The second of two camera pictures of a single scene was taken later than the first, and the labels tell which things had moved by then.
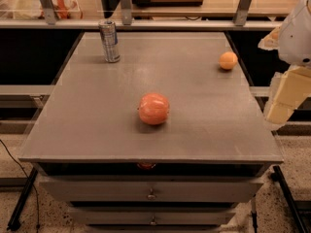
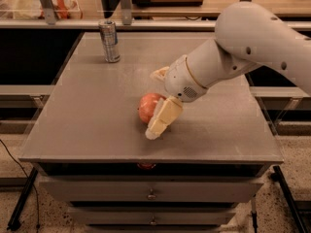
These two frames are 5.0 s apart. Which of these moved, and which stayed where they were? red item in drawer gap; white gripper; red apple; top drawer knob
Moved: white gripper
Stayed: top drawer knob; red item in drawer gap; red apple
